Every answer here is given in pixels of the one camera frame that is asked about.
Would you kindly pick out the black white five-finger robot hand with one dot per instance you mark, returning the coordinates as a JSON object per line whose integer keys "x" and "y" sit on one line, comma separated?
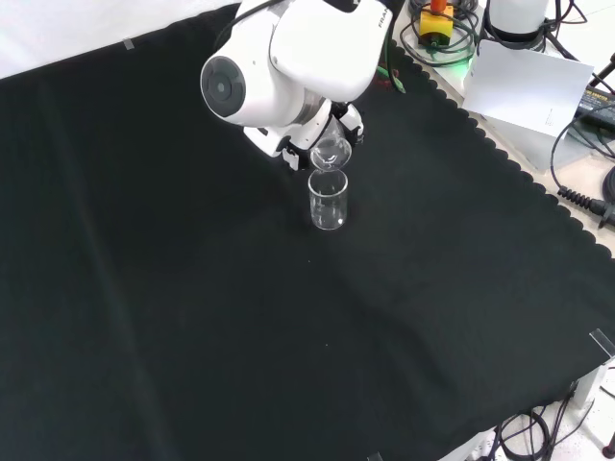
{"x": 269, "y": 141}

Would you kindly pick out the clear glass beaker with graduations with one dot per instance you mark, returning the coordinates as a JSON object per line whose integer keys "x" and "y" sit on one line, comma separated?
{"x": 331, "y": 153}

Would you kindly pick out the black bench cloth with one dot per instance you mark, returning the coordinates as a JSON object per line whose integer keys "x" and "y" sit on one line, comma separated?
{"x": 192, "y": 312}

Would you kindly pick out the yellow stop button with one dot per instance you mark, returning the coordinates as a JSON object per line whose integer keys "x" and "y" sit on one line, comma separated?
{"x": 435, "y": 26}

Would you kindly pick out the pale board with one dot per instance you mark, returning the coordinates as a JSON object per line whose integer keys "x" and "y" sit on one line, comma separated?
{"x": 523, "y": 91}

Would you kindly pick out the black power adapter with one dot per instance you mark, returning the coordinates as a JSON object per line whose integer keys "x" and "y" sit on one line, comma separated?
{"x": 598, "y": 103}

